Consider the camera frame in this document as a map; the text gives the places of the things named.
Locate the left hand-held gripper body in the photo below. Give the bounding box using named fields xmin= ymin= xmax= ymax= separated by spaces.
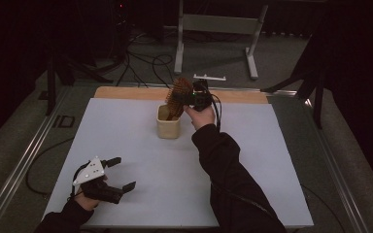
xmin=72 ymin=156 xmax=124 ymax=205

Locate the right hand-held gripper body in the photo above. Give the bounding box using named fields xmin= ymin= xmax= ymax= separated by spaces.
xmin=192 ymin=74 xmax=227 ymax=113

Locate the cream square cup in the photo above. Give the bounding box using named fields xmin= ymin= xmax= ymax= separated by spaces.
xmin=155 ymin=104 xmax=182 ymax=140

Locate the person's right hand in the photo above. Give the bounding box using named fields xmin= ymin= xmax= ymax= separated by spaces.
xmin=184 ymin=105 xmax=217 ymax=131

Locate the person's left hand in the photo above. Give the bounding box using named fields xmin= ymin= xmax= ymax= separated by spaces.
xmin=75 ymin=192 xmax=102 ymax=212

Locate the white metal stand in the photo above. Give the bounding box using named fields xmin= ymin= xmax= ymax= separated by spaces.
xmin=173 ymin=0 xmax=269 ymax=81

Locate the black tripod stand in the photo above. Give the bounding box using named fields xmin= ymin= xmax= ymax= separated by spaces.
xmin=261 ymin=30 xmax=326 ymax=130
xmin=45 ymin=52 xmax=115 ymax=117

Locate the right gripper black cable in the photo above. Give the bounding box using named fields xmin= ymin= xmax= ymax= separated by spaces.
xmin=209 ymin=93 xmax=222 ymax=134

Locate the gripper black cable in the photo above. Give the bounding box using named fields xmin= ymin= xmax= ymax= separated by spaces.
xmin=24 ymin=137 xmax=76 ymax=198
xmin=209 ymin=93 xmax=222 ymax=134

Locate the black floor cable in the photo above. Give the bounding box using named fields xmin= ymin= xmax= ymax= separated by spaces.
xmin=151 ymin=52 xmax=175 ymax=89
xmin=116 ymin=30 xmax=151 ymax=89

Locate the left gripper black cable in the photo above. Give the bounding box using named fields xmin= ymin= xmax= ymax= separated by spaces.
xmin=24 ymin=137 xmax=76 ymax=198

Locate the aluminium floor rail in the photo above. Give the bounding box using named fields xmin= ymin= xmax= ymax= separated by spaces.
xmin=0 ymin=85 xmax=72 ymax=233
xmin=304 ymin=98 xmax=370 ymax=233

